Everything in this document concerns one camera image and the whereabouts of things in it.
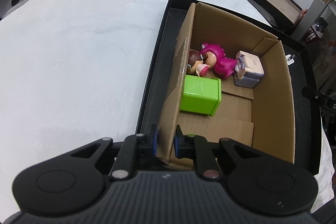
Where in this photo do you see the white charger plug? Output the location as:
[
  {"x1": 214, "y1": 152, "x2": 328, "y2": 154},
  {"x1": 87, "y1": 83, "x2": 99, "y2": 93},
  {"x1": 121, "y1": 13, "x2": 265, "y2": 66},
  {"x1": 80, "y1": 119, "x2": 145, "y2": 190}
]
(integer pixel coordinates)
[{"x1": 285, "y1": 55, "x2": 295, "y2": 66}]

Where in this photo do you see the green plastic box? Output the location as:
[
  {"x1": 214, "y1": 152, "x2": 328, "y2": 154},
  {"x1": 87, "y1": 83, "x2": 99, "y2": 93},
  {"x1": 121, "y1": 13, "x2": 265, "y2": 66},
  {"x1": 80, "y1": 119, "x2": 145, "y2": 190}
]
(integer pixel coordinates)
[{"x1": 179, "y1": 75, "x2": 222, "y2": 117}]

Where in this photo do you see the black tray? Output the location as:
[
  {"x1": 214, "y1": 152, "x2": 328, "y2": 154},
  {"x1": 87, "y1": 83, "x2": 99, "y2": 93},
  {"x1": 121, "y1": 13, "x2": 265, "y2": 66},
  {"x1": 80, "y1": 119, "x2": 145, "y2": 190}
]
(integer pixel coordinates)
[{"x1": 136, "y1": 0, "x2": 322, "y2": 174}]

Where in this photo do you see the lavender block figurine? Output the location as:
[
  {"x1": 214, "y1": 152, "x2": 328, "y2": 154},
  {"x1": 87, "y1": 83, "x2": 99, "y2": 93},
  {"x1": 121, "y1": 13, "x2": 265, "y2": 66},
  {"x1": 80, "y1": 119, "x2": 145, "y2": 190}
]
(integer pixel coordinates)
[{"x1": 234, "y1": 51, "x2": 264, "y2": 88}]

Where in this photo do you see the brown hair pink figurine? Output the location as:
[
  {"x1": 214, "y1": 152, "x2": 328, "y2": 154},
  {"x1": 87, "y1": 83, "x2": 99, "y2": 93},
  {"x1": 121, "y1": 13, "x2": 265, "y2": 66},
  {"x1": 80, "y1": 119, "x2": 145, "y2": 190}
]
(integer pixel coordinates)
[{"x1": 187, "y1": 50, "x2": 210, "y2": 77}]

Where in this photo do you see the brown cardboard box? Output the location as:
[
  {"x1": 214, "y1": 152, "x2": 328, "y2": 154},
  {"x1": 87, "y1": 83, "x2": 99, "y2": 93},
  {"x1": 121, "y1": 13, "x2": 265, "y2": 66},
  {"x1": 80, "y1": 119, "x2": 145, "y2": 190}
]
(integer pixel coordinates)
[{"x1": 156, "y1": 3, "x2": 295, "y2": 162}]

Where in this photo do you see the pink dinosaur figurine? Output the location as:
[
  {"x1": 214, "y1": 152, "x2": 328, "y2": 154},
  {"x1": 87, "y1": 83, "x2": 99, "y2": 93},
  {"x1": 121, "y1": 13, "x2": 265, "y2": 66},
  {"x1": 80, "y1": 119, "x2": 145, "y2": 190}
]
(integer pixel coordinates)
[{"x1": 199, "y1": 43, "x2": 236, "y2": 79}]

